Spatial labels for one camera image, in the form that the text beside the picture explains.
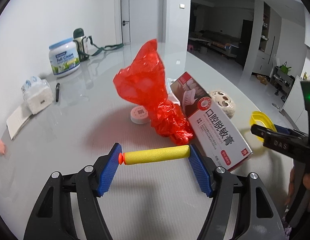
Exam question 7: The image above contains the yellow plastic lid frame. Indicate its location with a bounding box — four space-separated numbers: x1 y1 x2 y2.
249 111 277 132

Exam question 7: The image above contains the beige plush sloth toy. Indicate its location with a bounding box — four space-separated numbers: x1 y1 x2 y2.
208 90 236 119

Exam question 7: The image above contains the red white toothpaste box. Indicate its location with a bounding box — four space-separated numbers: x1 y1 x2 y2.
171 72 252 171

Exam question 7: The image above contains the yellow foam dart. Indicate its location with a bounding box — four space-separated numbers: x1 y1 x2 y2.
118 145 190 165

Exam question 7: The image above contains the red plastic bag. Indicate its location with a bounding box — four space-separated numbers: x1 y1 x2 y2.
113 39 195 145

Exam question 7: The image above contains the person right hand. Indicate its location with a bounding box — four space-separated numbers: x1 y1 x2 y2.
285 167 310 208

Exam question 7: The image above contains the shoe rack with green bag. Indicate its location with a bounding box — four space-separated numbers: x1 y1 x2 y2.
270 66 295 96

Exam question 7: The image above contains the pink eraser piece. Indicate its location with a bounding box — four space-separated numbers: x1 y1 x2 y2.
0 140 6 154

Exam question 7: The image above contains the white paper booklet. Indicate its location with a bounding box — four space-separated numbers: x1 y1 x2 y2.
6 102 32 140

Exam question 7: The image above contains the tissue pack in plastic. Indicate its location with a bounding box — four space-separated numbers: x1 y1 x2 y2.
21 76 54 115

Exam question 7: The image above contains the black pen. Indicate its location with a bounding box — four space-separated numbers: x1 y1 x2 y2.
55 83 60 102

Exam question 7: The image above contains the white round small container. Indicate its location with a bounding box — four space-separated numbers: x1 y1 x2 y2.
130 106 150 125

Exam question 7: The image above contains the full cream milk powder jar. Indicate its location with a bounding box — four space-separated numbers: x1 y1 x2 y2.
48 38 80 78

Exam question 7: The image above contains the white door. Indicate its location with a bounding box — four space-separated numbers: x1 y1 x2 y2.
121 0 163 44

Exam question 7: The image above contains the green white water bottle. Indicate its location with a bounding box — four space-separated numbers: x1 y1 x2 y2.
73 28 90 62

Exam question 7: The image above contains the green bottle strap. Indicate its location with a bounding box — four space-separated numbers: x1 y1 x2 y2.
88 36 125 57

